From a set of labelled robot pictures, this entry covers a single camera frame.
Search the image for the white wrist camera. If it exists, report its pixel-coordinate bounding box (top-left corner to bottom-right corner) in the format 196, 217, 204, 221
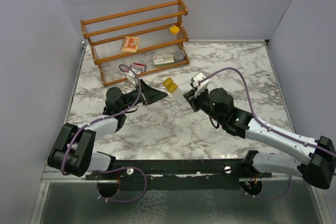
190, 72, 209, 97
124, 68, 139, 87

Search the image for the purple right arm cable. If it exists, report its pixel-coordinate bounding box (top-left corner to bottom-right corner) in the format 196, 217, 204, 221
198, 67, 336, 201

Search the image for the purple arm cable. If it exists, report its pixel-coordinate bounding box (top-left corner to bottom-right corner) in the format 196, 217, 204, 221
198, 67, 336, 201
60, 63, 148, 204

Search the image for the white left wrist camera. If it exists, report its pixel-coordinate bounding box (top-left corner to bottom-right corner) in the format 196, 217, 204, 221
124, 68, 139, 87

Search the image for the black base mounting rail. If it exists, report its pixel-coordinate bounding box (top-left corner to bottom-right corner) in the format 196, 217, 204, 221
86, 151, 271, 191

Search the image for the orange wooden shelf rack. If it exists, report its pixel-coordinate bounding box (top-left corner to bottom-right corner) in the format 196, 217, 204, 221
80, 0, 190, 87

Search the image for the yellow clear pill organizer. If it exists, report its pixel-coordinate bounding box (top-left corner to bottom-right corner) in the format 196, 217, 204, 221
163, 78, 185, 103

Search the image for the orange spiral notebook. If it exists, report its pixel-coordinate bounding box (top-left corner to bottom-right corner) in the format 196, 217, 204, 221
120, 36, 140, 53

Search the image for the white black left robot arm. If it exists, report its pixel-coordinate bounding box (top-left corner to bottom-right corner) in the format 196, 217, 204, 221
47, 79, 168, 179

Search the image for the red white staple box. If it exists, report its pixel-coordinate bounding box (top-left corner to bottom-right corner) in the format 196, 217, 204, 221
130, 62, 146, 74

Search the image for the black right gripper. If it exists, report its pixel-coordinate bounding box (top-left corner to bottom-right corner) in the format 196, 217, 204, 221
184, 86, 223, 124

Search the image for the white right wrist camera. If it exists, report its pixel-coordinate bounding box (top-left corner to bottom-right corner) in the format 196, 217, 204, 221
190, 72, 209, 97

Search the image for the green stapler box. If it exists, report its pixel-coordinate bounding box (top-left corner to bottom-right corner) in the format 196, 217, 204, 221
153, 55, 175, 68

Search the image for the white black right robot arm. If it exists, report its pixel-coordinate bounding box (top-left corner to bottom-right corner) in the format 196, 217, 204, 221
183, 88, 335, 189

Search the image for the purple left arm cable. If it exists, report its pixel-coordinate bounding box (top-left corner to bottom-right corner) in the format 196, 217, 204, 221
60, 63, 148, 204

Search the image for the yellow sticky note block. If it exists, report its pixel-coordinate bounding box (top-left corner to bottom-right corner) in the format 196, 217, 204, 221
169, 25, 180, 35

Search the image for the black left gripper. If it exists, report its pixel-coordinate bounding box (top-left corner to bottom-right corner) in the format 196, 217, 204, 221
120, 79, 168, 111

